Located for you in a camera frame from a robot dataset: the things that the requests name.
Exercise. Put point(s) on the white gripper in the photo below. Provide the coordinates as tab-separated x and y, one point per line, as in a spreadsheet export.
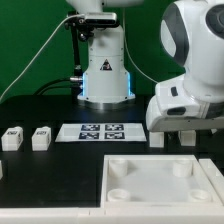
173	109

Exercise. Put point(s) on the white square tabletop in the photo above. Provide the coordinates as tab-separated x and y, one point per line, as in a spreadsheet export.
156	180

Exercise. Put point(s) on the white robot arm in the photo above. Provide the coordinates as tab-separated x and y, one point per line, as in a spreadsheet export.
192	34

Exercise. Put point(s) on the white marker sheet with tags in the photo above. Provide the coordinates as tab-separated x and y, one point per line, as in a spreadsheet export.
91	132

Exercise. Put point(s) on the white part at left edge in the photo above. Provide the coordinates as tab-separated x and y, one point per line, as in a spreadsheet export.
1	170

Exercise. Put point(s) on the black camera on stand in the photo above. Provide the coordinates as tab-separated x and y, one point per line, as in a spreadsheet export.
81	27

